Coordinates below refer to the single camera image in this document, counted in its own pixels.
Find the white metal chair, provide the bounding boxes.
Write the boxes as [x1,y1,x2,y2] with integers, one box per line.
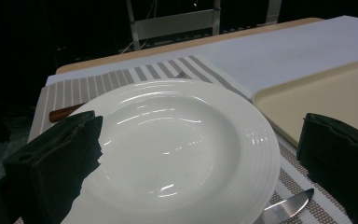
[124,0,283,52]

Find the striped woven placemat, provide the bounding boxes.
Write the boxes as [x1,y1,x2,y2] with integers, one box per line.
[13,54,353,224]

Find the beige plastic tray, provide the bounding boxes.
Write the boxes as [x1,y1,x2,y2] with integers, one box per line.
[252,55,358,147]

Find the silver table knife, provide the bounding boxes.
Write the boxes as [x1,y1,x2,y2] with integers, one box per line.
[253,188,315,224]

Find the white table cloth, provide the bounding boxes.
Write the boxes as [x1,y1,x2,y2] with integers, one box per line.
[45,15,358,101]

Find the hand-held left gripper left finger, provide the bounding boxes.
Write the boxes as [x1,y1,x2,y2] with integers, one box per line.
[2,110,104,224]

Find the white ceramic plate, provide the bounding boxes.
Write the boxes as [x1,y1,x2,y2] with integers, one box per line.
[60,77,282,224]

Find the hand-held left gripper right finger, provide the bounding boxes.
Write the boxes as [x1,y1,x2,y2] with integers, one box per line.
[296,112,358,224]

